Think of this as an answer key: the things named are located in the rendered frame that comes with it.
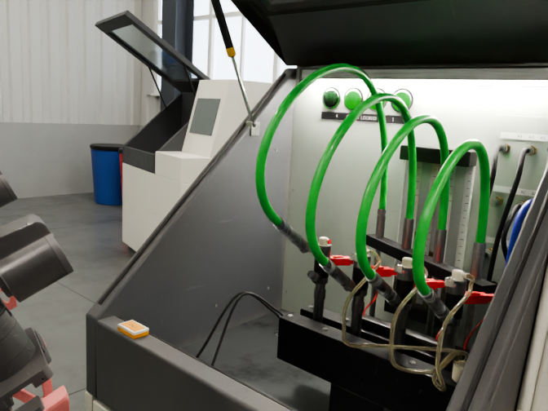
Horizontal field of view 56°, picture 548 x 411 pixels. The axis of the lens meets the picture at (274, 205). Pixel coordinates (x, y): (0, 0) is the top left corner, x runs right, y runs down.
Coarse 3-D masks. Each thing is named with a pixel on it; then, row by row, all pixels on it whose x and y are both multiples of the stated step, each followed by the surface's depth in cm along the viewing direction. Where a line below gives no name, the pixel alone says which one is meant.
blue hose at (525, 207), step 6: (528, 204) 84; (522, 210) 83; (516, 216) 84; (522, 216) 83; (516, 222) 83; (522, 222) 83; (516, 228) 83; (516, 234) 83; (510, 240) 83; (510, 246) 83; (510, 252) 83
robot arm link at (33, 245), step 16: (16, 224) 50; (32, 224) 49; (0, 240) 48; (16, 240) 48; (32, 240) 49; (48, 240) 50; (0, 256) 48; (16, 256) 48; (32, 256) 49; (48, 256) 49; (64, 256) 50; (0, 272) 48; (16, 272) 48; (32, 272) 49; (48, 272) 50; (64, 272) 51; (16, 288) 48; (32, 288) 49
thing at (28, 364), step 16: (0, 320) 49; (16, 320) 51; (0, 336) 48; (16, 336) 50; (32, 336) 55; (0, 352) 48; (16, 352) 50; (32, 352) 51; (0, 368) 49; (16, 368) 50; (32, 368) 49; (48, 368) 49; (0, 384) 49; (16, 384) 48; (0, 400) 47
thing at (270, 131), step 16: (336, 64) 84; (304, 80) 79; (368, 80) 92; (288, 96) 77; (272, 128) 75; (384, 128) 99; (384, 144) 100; (256, 176) 75; (384, 176) 103; (384, 192) 103; (384, 208) 104
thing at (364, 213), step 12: (420, 120) 74; (432, 120) 77; (396, 132) 72; (408, 132) 72; (444, 132) 81; (396, 144) 70; (444, 144) 83; (384, 156) 69; (444, 156) 84; (384, 168) 68; (372, 180) 68; (372, 192) 67; (444, 192) 86; (360, 204) 68; (444, 204) 87; (360, 216) 67; (444, 216) 87; (360, 228) 67; (444, 228) 88; (360, 240) 67; (444, 240) 88; (360, 252) 68; (360, 264) 69; (372, 276) 71; (384, 288) 74; (396, 300) 77
